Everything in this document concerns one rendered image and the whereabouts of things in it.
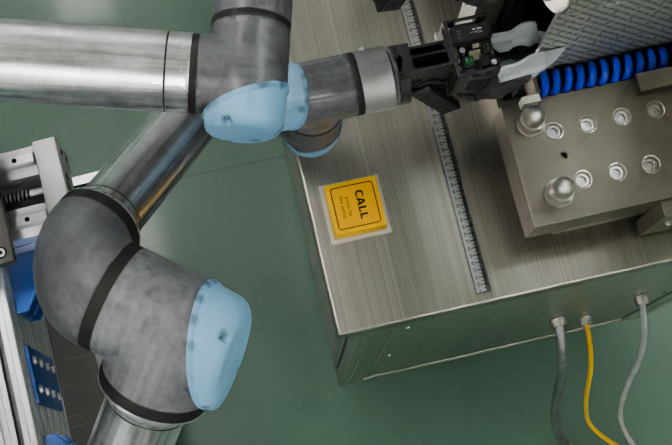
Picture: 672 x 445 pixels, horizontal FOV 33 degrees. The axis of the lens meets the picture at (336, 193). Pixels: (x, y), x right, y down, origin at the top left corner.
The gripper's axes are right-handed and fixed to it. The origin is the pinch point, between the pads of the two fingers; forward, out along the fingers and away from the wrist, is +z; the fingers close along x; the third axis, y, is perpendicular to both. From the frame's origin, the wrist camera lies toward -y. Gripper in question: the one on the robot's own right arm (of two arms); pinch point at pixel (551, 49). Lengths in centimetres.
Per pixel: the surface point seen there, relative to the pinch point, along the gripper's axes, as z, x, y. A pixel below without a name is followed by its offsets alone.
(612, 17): 5.6, -0.3, 7.3
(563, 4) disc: -2.5, -0.7, 15.6
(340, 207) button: -28.0, -9.8, -16.6
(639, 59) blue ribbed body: 12.0, -2.1, -4.8
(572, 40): 2.0, -0.3, 2.3
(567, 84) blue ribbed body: 2.3, -3.2, -5.2
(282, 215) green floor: -32, 13, -109
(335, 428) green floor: -31, -33, -109
